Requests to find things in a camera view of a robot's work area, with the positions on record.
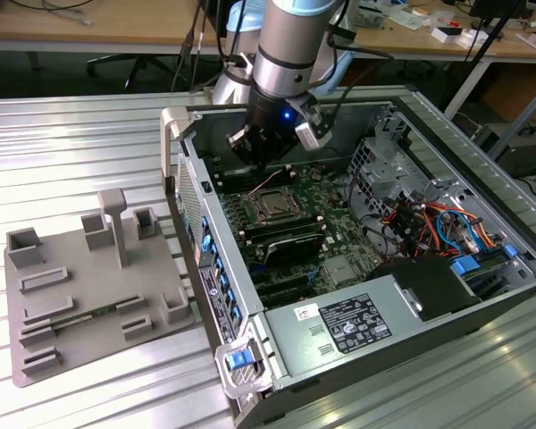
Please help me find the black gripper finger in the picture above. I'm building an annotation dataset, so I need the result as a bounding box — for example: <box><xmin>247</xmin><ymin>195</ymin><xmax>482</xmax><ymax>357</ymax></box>
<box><xmin>261</xmin><ymin>133</ymin><xmax>296</xmax><ymax>171</ymax></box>
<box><xmin>226</xmin><ymin>125</ymin><xmax>264</xmax><ymax>169</ymax></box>

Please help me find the CPU with silver top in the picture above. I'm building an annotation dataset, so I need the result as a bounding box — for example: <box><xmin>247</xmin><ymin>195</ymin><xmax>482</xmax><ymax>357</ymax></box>
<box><xmin>259</xmin><ymin>195</ymin><xmax>292</xmax><ymax>215</ymax></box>

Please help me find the black RAM slot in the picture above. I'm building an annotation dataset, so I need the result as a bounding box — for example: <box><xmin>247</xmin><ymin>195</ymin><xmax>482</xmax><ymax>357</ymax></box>
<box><xmin>212</xmin><ymin>164</ymin><xmax>292</xmax><ymax>180</ymax></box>
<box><xmin>214</xmin><ymin>169</ymin><xmax>295</xmax><ymax>187</ymax></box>
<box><xmin>247</xmin><ymin>222</ymin><xmax>325</xmax><ymax>246</ymax></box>
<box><xmin>239</xmin><ymin>214</ymin><xmax>322</xmax><ymax>236</ymax></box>

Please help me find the black expansion slot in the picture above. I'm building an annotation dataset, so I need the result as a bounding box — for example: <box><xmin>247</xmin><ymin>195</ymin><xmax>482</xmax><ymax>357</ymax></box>
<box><xmin>255</xmin><ymin>270</ymin><xmax>313</xmax><ymax>292</ymax></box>
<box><xmin>259</xmin><ymin>284</ymin><xmax>317</xmax><ymax>308</ymax></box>

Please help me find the grey open PC case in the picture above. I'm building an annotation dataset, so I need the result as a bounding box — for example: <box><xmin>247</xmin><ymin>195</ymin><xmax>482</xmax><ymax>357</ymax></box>
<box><xmin>159</xmin><ymin>84</ymin><xmax>536</xmax><ymax>429</ymax></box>

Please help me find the black graphics card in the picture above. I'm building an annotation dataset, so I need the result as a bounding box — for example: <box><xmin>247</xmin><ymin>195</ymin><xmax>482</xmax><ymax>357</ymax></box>
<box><xmin>261</xmin><ymin>230</ymin><xmax>326</xmax><ymax>272</ymax></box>

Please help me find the green motherboard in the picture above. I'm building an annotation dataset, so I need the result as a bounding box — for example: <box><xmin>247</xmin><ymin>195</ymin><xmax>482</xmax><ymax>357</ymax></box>
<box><xmin>205</xmin><ymin>154</ymin><xmax>388</xmax><ymax>310</ymax></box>

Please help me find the metal drive cage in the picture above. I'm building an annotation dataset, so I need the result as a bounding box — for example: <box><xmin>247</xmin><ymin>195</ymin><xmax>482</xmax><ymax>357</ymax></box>
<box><xmin>346</xmin><ymin>103</ymin><xmax>434</xmax><ymax>215</ymax></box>

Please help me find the black office chair base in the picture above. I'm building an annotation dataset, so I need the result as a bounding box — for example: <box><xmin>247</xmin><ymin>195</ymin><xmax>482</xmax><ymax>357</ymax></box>
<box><xmin>86</xmin><ymin>53</ymin><xmax>182</xmax><ymax>94</ymax></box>

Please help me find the silver chipset heat sink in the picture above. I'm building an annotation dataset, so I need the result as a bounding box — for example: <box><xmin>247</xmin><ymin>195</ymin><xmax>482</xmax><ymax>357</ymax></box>
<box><xmin>324</xmin><ymin>257</ymin><xmax>356</xmax><ymax>286</ymax></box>

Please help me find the wooden desk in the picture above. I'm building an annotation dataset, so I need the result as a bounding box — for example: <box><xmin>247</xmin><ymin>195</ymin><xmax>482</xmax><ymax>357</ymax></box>
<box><xmin>0</xmin><ymin>0</ymin><xmax>536</xmax><ymax>62</ymax></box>

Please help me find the white box with black lid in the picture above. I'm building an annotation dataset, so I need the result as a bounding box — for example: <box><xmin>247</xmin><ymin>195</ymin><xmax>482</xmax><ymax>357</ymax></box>
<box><xmin>431</xmin><ymin>25</ymin><xmax>465</xmax><ymax>45</ymax></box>

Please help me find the grey power supply unit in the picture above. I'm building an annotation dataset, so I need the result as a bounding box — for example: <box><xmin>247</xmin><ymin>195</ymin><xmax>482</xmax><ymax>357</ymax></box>
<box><xmin>264</xmin><ymin>273</ymin><xmax>435</xmax><ymax>382</ymax></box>

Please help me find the grey parts rack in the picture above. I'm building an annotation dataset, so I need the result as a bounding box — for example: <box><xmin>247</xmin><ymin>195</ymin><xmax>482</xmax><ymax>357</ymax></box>
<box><xmin>3</xmin><ymin>187</ymin><xmax>193</xmax><ymax>389</ymax></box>

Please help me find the black plastic air shroud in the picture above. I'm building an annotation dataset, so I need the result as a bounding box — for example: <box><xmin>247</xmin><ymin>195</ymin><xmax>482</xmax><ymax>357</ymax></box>
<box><xmin>368</xmin><ymin>257</ymin><xmax>483</xmax><ymax>324</ymax></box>

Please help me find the plain white box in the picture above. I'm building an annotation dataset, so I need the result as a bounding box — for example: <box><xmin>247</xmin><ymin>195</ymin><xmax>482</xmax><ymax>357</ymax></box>
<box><xmin>457</xmin><ymin>27</ymin><xmax>490</xmax><ymax>49</ymax></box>

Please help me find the blue disk carrier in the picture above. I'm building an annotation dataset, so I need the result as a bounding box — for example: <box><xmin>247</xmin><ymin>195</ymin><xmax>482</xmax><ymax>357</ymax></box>
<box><xmin>449</xmin><ymin>252</ymin><xmax>483</xmax><ymax>278</ymax></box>

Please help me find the black monitor stand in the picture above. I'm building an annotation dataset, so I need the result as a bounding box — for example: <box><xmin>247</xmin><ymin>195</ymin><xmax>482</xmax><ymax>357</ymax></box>
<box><xmin>467</xmin><ymin>0</ymin><xmax>533</xmax><ymax>20</ymax></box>

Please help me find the green RAM stick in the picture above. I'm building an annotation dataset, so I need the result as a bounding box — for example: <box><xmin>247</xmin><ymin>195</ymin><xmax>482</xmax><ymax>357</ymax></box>
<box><xmin>51</xmin><ymin>305</ymin><xmax>120</xmax><ymax>331</ymax></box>

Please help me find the brown cardboard box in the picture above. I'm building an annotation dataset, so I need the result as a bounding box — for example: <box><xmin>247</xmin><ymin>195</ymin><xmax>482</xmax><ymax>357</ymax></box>
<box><xmin>484</xmin><ymin>62</ymin><xmax>536</xmax><ymax>130</ymax></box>

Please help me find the black computer under desk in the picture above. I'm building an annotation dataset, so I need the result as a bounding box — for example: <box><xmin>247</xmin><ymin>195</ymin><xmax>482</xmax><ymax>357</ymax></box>
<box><xmin>495</xmin><ymin>127</ymin><xmax>536</xmax><ymax>178</ymax></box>

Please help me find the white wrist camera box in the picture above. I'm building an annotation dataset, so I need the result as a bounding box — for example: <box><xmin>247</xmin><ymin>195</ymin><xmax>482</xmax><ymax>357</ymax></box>
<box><xmin>294</xmin><ymin>121</ymin><xmax>325</xmax><ymax>152</ymax></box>

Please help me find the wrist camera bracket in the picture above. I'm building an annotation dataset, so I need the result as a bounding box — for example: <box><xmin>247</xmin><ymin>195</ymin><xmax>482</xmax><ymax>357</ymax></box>
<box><xmin>225</xmin><ymin>52</ymin><xmax>256</xmax><ymax>84</ymax></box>

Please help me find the plain grey case handle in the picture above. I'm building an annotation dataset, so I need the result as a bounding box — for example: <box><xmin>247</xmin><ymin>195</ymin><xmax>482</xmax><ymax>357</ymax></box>
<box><xmin>159</xmin><ymin>107</ymin><xmax>194</xmax><ymax>180</ymax></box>

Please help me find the blue wire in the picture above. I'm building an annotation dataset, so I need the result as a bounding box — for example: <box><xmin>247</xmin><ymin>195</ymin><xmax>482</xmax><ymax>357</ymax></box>
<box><xmin>435</xmin><ymin>207</ymin><xmax>482</xmax><ymax>255</ymax></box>

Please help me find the orange wire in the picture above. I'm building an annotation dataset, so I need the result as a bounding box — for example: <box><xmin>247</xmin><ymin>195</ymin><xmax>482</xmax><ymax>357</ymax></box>
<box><xmin>426</xmin><ymin>203</ymin><xmax>499</xmax><ymax>248</ymax></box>

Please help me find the grey case handle with latch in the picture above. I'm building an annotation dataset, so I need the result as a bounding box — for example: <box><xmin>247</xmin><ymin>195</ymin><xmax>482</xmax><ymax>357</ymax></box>
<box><xmin>213</xmin><ymin>335</ymin><xmax>274</xmax><ymax>400</ymax></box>

